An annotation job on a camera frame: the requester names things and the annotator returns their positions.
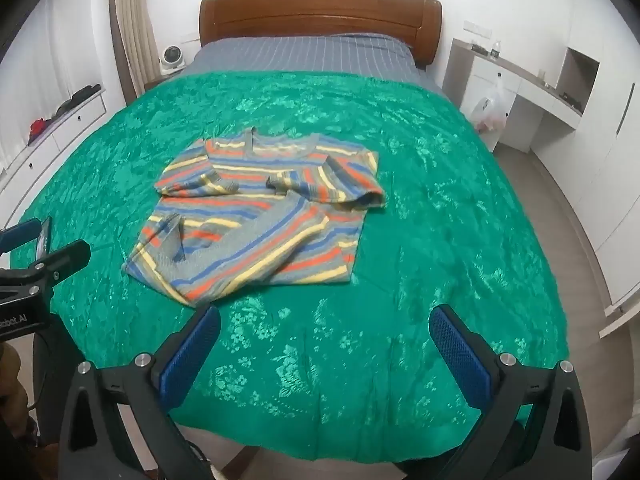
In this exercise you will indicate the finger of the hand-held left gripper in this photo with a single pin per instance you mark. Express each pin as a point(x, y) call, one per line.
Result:
point(20, 235)
point(65, 257)

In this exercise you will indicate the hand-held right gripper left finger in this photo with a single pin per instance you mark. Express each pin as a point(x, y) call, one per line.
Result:
point(192, 350)

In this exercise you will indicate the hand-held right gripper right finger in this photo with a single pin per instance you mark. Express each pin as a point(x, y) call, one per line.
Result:
point(457, 355)

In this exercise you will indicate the striped knit sweater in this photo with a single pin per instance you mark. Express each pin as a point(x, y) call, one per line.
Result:
point(250, 220)

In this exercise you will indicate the person's left hand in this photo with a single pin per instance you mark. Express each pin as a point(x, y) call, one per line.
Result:
point(10, 385)

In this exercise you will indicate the smartphone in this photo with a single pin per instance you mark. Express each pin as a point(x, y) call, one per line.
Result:
point(45, 240)

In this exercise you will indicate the green velvet blanket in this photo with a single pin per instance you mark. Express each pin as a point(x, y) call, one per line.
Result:
point(350, 350)

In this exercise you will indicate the white drawer cabinet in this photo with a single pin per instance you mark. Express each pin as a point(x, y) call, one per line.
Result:
point(60, 135)

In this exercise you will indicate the red cloth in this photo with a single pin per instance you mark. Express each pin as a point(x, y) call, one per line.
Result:
point(37, 127)

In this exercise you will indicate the black cloth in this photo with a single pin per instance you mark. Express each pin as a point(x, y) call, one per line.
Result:
point(82, 94)

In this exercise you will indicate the white sheer curtain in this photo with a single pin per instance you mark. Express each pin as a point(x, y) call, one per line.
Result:
point(45, 55)

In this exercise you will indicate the brown nightstand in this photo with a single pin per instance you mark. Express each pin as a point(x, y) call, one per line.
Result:
point(159, 81)

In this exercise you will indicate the small white fan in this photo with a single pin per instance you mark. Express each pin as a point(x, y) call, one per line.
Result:
point(172, 57)

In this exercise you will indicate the beige curtain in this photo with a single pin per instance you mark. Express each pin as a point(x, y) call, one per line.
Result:
point(131, 25)

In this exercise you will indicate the white plastic bag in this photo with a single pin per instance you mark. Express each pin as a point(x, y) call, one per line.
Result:
point(491, 110)

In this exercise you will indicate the white wardrobe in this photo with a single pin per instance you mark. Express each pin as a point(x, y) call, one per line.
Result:
point(610, 160)

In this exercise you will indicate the white desk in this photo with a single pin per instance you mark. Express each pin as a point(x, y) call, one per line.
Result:
point(520, 100)

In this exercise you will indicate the clear water bottle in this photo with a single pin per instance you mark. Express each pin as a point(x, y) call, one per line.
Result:
point(496, 49)

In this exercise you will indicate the grey striped bed sheet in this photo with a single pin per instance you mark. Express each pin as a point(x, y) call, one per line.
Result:
point(310, 55)

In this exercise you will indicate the wooden bed headboard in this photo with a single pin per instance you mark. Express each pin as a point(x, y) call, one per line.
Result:
point(320, 15)

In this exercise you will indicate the white wall switch panel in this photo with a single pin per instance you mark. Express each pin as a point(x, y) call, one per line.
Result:
point(475, 27)

